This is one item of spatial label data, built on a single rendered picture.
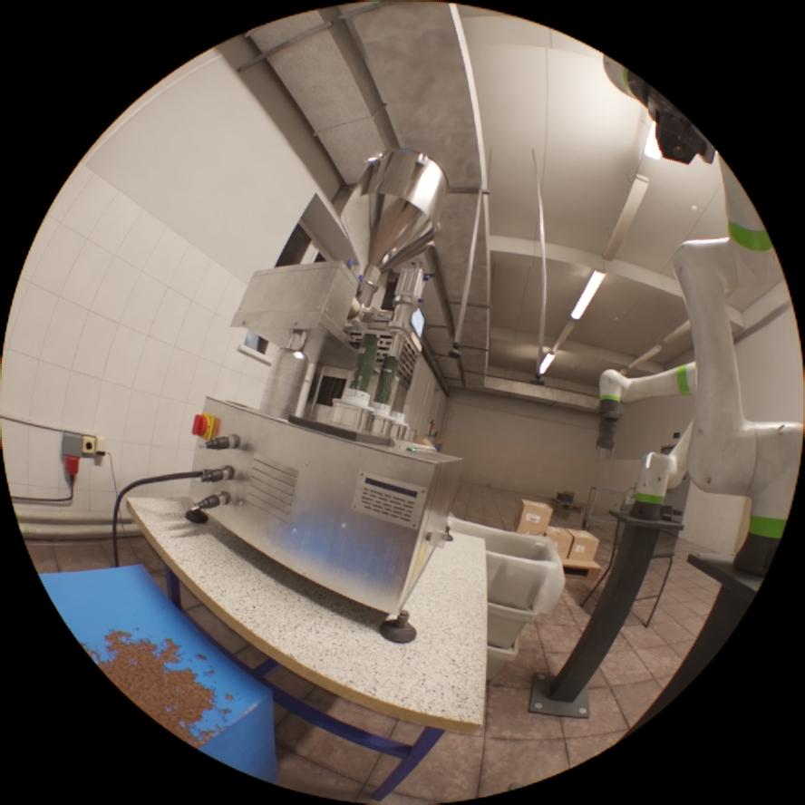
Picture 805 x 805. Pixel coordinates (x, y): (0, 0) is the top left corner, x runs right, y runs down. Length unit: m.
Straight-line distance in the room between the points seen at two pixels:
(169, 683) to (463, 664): 0.43
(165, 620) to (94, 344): 1.37
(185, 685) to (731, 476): 0.88
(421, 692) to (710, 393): 0.62
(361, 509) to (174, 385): 1.63
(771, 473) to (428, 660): 0.59
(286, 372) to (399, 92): 2.45
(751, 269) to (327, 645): 0.97
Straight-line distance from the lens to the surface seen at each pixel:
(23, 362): 1.71
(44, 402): 1.72
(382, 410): 0.53
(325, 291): 0.52
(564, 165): 4.00
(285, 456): 0.44
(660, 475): 1.17
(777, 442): 0.59
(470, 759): 1.23
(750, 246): 0.71
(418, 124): 2.74
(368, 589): 0.41
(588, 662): 1.40
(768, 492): 0.60
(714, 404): 0.58
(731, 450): 0.56
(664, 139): 0.45
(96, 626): 0.61
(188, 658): 0.56
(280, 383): 0.50
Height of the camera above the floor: 1.04
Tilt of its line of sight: 8 degrees up
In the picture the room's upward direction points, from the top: 13 degrees clockwise
